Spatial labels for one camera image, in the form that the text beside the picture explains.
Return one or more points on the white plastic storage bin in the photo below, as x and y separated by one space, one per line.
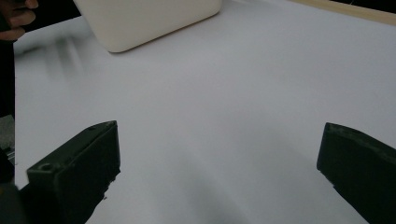
140 21

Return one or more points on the white table cover board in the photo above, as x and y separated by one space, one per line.
218 93

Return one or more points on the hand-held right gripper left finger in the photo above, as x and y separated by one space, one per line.
74 174

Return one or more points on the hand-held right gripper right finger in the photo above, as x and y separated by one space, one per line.
364 168

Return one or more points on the wooden table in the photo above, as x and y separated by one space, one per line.
358 12

